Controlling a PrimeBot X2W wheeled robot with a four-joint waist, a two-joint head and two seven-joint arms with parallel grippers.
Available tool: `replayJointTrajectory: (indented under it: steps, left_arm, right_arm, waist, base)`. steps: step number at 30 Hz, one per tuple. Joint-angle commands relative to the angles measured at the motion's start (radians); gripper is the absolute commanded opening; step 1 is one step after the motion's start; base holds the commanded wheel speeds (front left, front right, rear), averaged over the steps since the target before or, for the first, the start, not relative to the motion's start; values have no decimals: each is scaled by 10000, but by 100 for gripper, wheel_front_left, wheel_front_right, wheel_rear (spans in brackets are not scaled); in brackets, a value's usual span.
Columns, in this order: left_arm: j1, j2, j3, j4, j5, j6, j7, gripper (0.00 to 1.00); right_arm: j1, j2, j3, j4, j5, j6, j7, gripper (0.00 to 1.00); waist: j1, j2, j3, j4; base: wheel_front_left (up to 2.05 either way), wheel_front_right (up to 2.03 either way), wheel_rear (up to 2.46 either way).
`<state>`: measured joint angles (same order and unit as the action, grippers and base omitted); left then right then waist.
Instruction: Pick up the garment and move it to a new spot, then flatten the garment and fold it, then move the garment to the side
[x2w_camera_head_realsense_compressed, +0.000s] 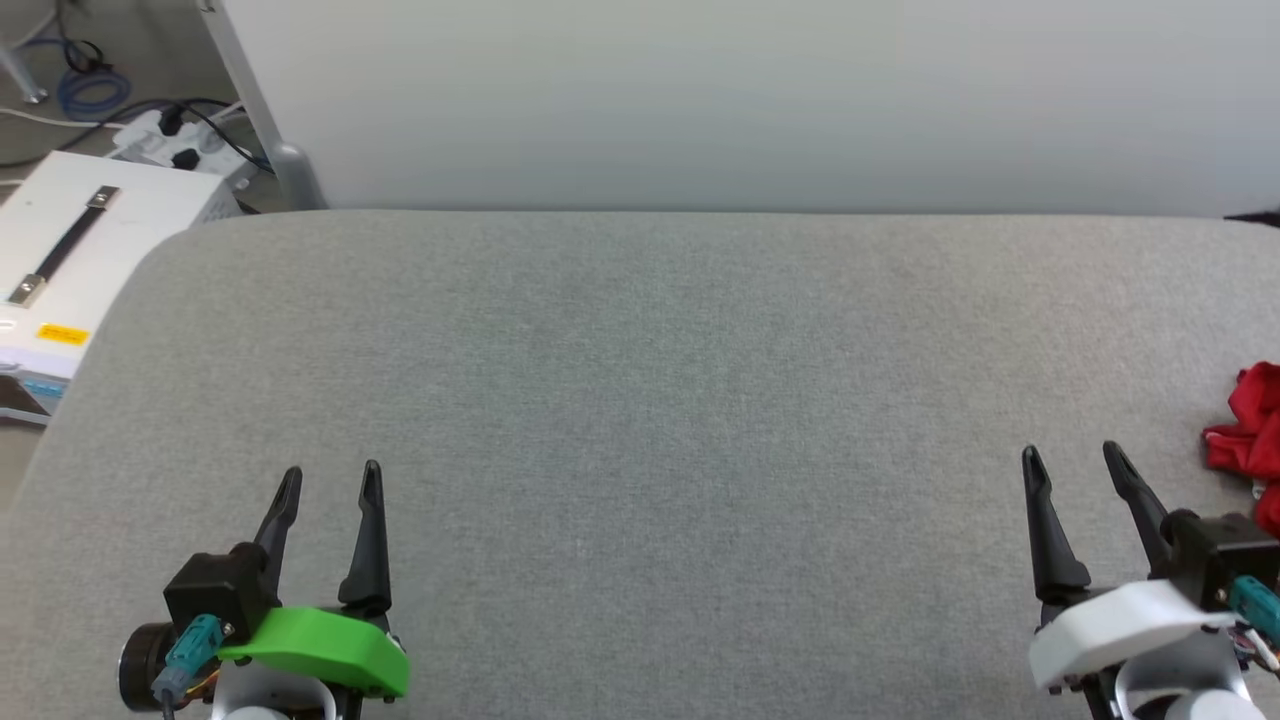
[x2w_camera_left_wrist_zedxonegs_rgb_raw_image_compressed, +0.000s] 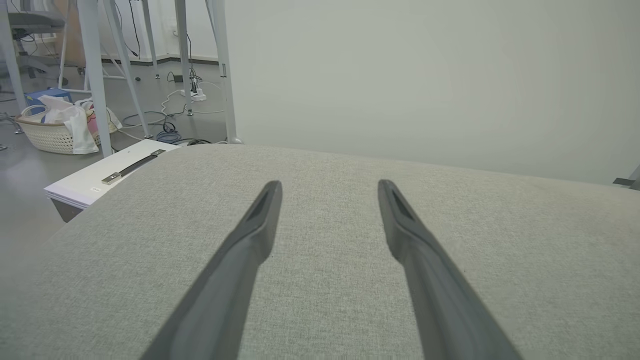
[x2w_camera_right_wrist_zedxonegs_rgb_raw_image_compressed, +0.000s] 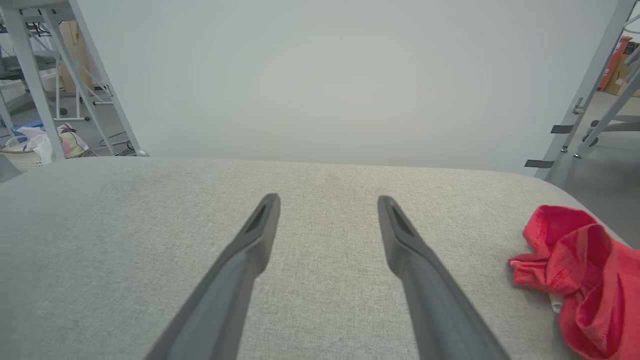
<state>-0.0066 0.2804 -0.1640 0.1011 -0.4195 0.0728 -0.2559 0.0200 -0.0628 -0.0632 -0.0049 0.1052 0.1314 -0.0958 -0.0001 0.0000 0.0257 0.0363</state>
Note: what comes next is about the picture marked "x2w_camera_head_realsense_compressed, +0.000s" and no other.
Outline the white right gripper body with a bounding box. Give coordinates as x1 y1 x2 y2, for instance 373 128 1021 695
1028 578 1243 694

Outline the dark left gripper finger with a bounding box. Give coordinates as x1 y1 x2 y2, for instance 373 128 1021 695
337 459 394 616
250 466 304 593

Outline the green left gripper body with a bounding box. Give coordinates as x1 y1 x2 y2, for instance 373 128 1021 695
217 604 412 699

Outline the blue coiled cable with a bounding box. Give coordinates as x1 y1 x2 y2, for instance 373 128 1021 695
56 66 133 123

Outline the grey metal stand leg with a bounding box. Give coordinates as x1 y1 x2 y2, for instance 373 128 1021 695
0 42 49 107

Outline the white partition panel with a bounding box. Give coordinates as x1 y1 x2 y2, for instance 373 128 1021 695
195 0 1280 217

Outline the white power strip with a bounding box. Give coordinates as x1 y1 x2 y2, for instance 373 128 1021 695
108 107 269 188

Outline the red white basketball jersey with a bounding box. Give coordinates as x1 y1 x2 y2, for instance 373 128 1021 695
1202 361 1280 538

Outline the white box with black strap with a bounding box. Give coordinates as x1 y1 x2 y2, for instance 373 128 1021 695
0 150 243 426

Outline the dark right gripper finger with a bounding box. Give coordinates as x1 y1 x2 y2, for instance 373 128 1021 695
1102 440 1177 581
1020 445 1093 605

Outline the teal plug black cable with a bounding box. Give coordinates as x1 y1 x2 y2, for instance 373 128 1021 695
1227 576 1280 673
150 614 225 720

